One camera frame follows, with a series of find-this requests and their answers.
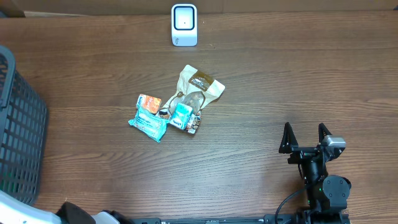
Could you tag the beige snack bag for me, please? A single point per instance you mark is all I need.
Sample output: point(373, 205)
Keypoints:
point(195, 89)

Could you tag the teal wet wipes pack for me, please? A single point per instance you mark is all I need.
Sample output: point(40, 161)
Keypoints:
point(153, 126)

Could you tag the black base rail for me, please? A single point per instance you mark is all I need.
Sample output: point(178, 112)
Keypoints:
point(267, 219)

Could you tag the white barcode scanner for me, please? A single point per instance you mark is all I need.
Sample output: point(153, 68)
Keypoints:
point(184, 25)

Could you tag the green blue tissue pack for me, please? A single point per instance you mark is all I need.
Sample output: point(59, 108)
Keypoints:
point(181, 115)

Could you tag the orange tissue pack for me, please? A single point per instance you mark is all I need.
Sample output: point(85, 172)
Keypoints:
point(149, 103)

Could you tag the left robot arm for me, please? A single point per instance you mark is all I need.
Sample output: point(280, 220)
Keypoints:
point(14, 211)

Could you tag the grey plastic mesh basket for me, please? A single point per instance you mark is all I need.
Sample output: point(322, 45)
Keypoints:
point(24, 123)

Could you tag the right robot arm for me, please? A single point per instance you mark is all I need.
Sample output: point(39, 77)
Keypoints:
point(326, 194)

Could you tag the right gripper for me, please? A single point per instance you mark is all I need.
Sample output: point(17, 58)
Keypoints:
point(288, 144)

